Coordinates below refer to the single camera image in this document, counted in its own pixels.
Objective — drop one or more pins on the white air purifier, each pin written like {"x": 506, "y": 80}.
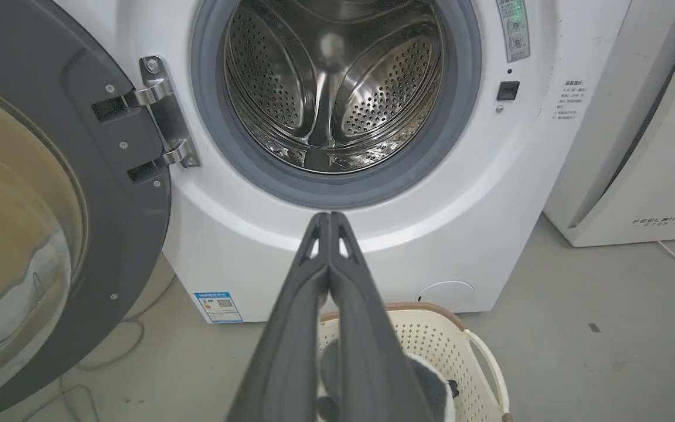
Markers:
{"x": 636, "y": 129}

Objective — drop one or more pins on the white front-load washing machine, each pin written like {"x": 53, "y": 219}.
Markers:
{"x": 431, "y": 223}

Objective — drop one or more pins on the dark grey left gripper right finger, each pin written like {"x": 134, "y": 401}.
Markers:
{"x": 367, "y": 351}

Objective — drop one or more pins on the grey washing machine door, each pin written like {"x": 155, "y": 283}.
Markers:
{"x": 50, "y": 193}

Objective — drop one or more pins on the cream perforated laundry basket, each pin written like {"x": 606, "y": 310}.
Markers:
{"x": 460, "y": 357}

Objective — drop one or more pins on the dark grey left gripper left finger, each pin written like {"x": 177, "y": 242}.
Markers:
{"x": 290, "y": 346}

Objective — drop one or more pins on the grey cloth in basket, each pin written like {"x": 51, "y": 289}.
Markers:
{"x": 431, "y": 387}

